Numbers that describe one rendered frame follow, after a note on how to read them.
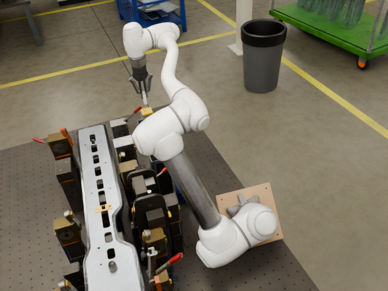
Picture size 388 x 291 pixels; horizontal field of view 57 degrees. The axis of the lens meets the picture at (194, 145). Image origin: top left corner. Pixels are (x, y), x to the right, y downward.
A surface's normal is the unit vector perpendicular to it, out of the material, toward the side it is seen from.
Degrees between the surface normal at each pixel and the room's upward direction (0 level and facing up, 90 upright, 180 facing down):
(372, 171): 0
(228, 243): 62
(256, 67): 93
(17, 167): 0
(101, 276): 0
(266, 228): 44
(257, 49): 93
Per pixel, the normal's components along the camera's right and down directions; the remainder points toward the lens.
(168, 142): 0.38, 0.27
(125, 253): -0.07, -0.77
